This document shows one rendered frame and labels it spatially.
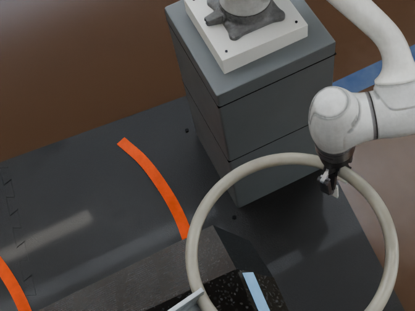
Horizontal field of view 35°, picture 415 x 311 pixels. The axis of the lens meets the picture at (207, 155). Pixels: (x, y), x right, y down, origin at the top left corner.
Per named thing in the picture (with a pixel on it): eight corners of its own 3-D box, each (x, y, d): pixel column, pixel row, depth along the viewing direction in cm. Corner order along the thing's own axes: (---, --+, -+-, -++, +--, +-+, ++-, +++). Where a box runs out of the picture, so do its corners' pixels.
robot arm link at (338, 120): (314, 161, 141) (376, 150, 140) (310, 128, 128) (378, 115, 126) (306, 118, 146) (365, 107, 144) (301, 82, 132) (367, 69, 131)
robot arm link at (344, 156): (305, 142, 144) (307, 154, 149) (342, 161, 140) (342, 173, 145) (326, 111, 146) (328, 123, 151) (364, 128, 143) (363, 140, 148)
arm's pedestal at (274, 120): (180, 131, 281) (142, 2, 212) (284, 82, 287) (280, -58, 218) (231, 226, 257) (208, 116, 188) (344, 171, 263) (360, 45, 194)
